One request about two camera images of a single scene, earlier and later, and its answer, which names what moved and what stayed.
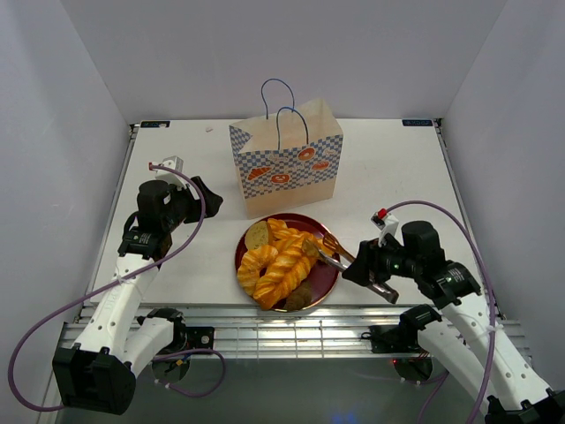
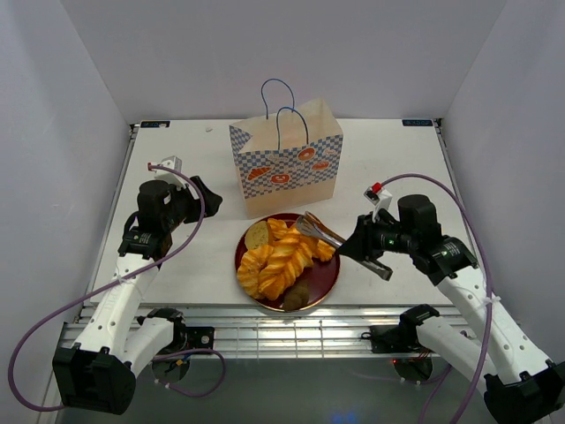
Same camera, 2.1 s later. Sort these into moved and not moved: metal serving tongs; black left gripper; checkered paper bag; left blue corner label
Moved: metal serving tongs
Not moved: black left gripper; left blue corner label; checkered paper bag
